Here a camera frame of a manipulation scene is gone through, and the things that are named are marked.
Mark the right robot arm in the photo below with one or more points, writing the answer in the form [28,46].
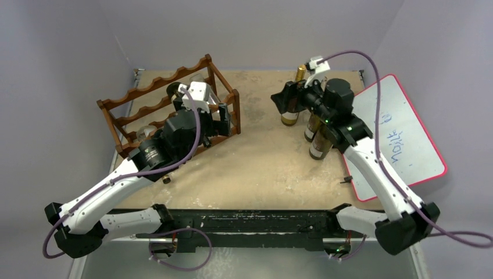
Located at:
[405,219]

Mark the short clear glass in rack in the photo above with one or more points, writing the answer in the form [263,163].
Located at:
[145,131]

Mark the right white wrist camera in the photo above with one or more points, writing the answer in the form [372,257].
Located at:
[317,67]

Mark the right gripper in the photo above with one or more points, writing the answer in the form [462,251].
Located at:
[292,92]

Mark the small black-capped bottle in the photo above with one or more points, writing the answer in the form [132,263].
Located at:
[166,179]

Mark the clear bottle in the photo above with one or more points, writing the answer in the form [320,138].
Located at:
[213,99]

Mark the pink-framed whiteboard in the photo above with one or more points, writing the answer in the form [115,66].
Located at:
[403,138]

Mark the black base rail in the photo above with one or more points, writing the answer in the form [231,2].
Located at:
[227,228]

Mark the black whiteboard clip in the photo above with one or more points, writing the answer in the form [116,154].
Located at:
[347,179]

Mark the wooden wine rack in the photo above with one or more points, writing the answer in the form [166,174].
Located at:
[126,141]

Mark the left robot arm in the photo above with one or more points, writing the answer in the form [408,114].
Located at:
[84,224]

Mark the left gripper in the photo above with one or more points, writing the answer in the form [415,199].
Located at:
[217,127]

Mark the dark green bottle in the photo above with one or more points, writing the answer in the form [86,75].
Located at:
[312,127]

